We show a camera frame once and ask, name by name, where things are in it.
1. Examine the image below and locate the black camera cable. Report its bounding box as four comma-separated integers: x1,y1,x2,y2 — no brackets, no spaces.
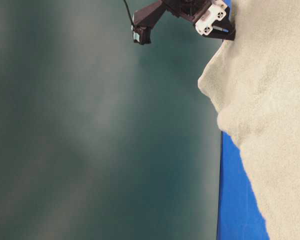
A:
122,0,136,31

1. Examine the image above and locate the blue table cover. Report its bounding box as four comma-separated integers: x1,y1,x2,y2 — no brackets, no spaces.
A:
216,131,269,240

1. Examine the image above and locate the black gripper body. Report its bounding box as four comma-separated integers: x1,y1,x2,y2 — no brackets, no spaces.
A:
163,0,212,23

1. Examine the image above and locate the cream bath towel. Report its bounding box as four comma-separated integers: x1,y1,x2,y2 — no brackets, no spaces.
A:
198,0,300,240

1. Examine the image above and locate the black gripper finger with white mount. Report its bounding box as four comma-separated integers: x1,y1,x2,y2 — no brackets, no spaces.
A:
194,0,236,41

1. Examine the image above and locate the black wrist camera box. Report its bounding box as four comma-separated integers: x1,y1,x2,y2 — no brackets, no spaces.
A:
132,0,166,45

